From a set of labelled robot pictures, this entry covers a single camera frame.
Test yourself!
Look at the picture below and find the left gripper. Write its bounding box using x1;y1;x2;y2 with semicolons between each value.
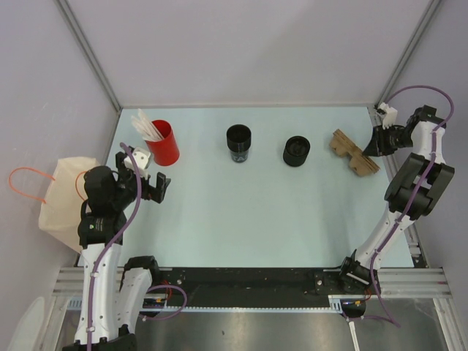
112;152;170;208

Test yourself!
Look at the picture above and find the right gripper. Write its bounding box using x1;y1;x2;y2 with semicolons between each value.
363;124;415;157

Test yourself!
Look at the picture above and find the brown pulp cup carrier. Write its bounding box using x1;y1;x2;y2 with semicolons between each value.
329;129;380;177

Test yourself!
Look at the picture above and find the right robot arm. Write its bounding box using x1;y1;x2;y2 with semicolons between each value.
337;104;455;293

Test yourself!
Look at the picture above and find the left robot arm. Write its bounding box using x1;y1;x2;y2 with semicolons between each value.
65;148;170;350

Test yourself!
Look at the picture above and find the red cylindrical straw holder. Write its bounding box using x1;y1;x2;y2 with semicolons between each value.
146;120;180;166

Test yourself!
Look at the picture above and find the tilted black ribbed cup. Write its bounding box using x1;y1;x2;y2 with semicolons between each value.
283;136;310;167

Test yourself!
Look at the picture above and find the upright black ribbed cup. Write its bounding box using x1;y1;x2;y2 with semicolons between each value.
226;124;252;163

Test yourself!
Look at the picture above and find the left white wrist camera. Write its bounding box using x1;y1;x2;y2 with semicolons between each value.
124;147;151;180

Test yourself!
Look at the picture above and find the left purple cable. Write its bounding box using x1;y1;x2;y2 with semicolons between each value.
84;143;143;351

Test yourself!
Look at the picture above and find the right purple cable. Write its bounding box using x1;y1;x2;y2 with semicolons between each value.
367;85;457;328

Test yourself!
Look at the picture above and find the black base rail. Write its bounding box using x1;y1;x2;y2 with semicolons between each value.
120;255;377;319

